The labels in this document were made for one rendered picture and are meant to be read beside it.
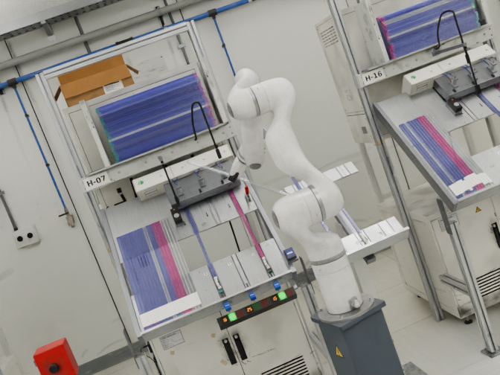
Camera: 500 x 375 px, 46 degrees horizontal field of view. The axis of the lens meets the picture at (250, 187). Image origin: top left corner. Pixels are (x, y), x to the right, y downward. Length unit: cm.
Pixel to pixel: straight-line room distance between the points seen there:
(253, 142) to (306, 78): 230
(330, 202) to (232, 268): 81
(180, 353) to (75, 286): 177
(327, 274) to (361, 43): 165
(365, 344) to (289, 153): 65
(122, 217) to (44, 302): 180
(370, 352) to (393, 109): 146
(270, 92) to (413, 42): 136
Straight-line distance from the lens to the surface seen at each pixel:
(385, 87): 328
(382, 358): 202
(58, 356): 267
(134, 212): 284
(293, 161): 188
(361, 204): 466
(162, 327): 248
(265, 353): 291
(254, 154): 227
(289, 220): 183
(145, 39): 293
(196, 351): 286
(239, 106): 192
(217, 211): 273
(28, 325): 459
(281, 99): 194
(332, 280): 191
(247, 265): 255
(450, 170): 283
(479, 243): 318
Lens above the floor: 144
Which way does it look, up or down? 8 degrees down
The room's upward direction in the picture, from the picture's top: 20 degrees counter-clockwise
